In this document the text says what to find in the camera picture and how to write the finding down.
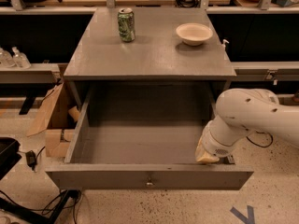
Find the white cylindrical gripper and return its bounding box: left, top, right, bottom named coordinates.
left=195, top=115, right=253, bottom=163

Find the grey top drawer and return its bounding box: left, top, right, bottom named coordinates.
left=46, top=85, right=253, bottom=190

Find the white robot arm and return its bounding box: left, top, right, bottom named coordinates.
left=195, top=89, right=299, bottom=163

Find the grey wooden drawer cabinet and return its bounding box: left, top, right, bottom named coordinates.
left=64, top=7, right=235, bottom=126

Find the open cardboard box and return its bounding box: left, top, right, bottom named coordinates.
left=26, top=83, right=80, bottom=158

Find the small white pump bottle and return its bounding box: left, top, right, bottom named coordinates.
left=221, top=39, right=229, bottom=50

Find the white paper bowl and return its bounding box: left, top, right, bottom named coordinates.
left=176, top=23, right=213, bottom=46

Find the black metal stand base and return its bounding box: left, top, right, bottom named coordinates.
left=0, top=190, right=81, bottom=224

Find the green soda can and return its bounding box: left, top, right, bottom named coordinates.
left=118, top=7, right=135, bottom=42

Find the black power adapter left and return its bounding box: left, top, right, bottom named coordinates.
left=25, top=150, right=36, bottom=170

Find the black bin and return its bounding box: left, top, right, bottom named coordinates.
left=0, top=137, right=21, bottom=180

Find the clear sanitizer bottle right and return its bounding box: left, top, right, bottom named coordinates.
left=12, top=47, right=31, bottom=69

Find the clear sanitizer bottle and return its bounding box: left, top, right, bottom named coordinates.
left=12, top=47, right=31, bottom=69
left=0, top=48, right=15, bottom=67

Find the clear sanitizer bottle left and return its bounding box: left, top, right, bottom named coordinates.
left=0, top=48, right=15, bottom=67

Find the black floor cable right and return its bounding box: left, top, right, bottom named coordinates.
left=246, top=132, right=275, bottom=148

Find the black floor cable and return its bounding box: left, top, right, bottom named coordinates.
left=0, top=189, right=83, bottom=224
left=246, top=132, right=275, bottom=148

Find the black floor cable left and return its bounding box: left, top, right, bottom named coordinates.
left=0, top=189, right=83, bottom=224

